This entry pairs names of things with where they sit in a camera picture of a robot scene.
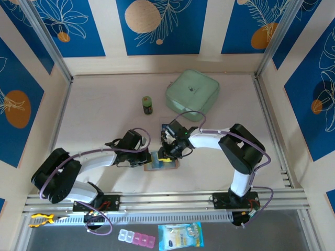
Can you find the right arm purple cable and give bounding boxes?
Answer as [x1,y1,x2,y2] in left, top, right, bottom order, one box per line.
[174,111,275,228]

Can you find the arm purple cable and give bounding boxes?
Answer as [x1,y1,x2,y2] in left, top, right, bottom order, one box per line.
[39,127,151,236]
[174,111,275,228]

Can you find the black cable mount bracket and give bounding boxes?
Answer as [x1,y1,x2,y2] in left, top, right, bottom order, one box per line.
[83,211,107,231]
[231,210,260,229]

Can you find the pink leather card holder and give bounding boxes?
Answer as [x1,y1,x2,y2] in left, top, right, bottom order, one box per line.
[143,156,181,172]

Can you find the aluminium table side rail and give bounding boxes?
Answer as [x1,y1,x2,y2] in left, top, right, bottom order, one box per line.
[252,75,294,188]
[39,78,73,194]

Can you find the dark green small bottle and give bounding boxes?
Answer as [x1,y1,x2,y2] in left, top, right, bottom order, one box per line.
[141,96,154,116]

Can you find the slotted grey cable duct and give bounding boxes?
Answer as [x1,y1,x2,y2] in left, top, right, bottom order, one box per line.
[54,211,234,225]

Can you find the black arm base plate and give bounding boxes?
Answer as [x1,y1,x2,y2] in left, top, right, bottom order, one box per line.
[72,195,121,213]
[211,192,261,210]

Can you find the blue yellow snack packet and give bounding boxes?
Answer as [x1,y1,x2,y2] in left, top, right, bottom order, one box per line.
[158,221,206,251]

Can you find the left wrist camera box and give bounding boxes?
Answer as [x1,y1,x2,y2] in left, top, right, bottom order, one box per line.
[122,130,144,149]

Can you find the yellow handled pliers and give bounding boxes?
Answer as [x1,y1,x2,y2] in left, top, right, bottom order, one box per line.
[28,213,70,229]

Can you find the aluminium corner post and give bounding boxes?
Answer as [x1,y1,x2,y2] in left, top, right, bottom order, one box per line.
[19,0,74,83]
[255,0,302,78]

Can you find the aluminium rail beam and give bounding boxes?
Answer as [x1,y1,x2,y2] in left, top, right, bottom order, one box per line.
[22,188,311,215]

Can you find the white and pink pill organizer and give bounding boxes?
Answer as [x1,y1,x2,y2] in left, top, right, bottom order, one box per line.
[117,229,157,248]

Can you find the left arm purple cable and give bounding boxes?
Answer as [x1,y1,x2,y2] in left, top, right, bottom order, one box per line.
[39,127,151,236]

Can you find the mint green zip pouch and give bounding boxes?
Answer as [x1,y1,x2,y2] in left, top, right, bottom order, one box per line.
[164,69,220,122]

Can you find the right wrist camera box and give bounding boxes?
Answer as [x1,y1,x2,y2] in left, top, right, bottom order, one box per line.
[164,119,188,139]

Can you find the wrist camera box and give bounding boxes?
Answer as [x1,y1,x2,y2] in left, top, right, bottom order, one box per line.
[122,130,144,149]
[164,119,188,139]

